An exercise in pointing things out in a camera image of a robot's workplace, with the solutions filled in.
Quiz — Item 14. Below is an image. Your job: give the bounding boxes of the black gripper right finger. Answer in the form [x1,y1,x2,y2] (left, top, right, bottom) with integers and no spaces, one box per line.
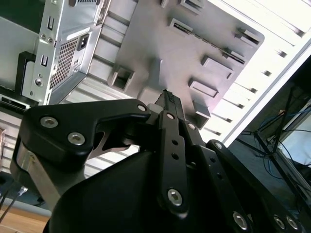
[169,91,306,233]

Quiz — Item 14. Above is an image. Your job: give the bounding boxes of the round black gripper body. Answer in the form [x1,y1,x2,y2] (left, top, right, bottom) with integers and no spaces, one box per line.
[43,151,234,233]

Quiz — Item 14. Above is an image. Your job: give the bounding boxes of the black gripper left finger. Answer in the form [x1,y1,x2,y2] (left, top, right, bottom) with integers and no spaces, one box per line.
[20,89,190,216]

